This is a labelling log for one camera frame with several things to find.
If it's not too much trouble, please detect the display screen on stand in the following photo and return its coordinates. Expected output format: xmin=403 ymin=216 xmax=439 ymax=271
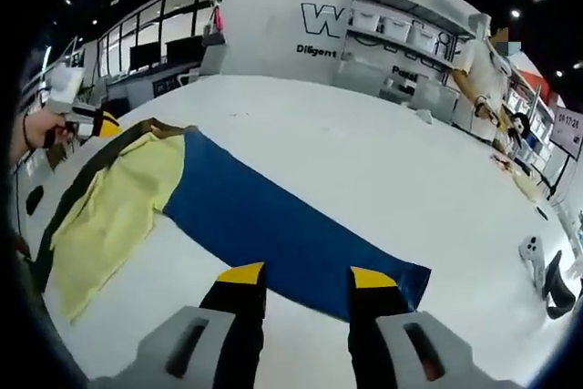
xmin=546 ymin=105 xmax=583 ymax=199

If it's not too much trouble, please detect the white shelf unit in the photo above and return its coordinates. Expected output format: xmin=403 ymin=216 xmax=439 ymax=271
xmin=505 ymin=65 xmax=562 ymax=171

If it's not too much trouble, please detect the dark office desk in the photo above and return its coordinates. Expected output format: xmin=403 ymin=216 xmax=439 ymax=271
xmin=104 ymin=70 xmax=201 ymax=104

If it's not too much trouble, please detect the yellow blue black garment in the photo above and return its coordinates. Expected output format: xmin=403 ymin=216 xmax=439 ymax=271
xmin=34 ymin=118 xmax=432 ymax=324

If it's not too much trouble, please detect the white storage bin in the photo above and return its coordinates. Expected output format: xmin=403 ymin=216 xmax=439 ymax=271
xmin=407 ymin=24 xmax=439 ymax=51
xmin=357 ymin=13 xmax=382 ymax=37
xmin=380 ymin=17 xmax=409 ymax=40

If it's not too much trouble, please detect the person's left hand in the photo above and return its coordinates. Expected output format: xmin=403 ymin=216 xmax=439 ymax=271
xmin=25 ymin=109 xmax=79 ymax=154

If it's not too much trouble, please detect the black monitor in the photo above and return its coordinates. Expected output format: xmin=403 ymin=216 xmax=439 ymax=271
xmin=166 ymin=36 xmax=204 ymax=67
xmin=129 ymin=45 xmax=165 ymax=74

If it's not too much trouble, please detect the grey metal shelving rack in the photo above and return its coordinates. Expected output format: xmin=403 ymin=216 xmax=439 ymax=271
xmin=345 ymin=0 xmax=477 ymax=76

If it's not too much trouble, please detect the black oval pad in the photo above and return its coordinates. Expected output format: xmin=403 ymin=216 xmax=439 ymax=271
xmin=26 ymin=185 xmax=46 ymax=216

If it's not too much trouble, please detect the pile of beige items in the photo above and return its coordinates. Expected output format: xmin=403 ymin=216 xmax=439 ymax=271
xmin=489 ymin=151 xmax=543 ymax=200

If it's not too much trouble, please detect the black headset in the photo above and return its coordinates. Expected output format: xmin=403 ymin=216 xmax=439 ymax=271
xmin=544 ymin=250 xmax=578 ymax=320

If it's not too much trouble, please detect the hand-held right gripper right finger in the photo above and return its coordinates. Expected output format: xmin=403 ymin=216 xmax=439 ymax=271
xmin=348 ymin=265 xmax=465 ymax=389

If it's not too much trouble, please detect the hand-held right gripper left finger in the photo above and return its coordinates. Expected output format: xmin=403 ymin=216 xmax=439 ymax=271
xmin=136 ymin=261 xmax=266 ymax=389

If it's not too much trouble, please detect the grey chair backrest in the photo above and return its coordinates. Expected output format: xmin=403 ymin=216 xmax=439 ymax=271
xmin=412 ymin=77 xmax=459 ymax=124
xmin=336 ymin=60 xmax=384 ymax=90

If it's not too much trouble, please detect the grey office chair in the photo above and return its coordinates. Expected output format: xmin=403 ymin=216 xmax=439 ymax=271
xmin=179 ymin=45 xmax=225 ymax=87

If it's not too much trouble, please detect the grey hanging bag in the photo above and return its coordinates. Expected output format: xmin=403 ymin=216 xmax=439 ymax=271
xmin=202 ymin=0 xmax=228 ymax=47

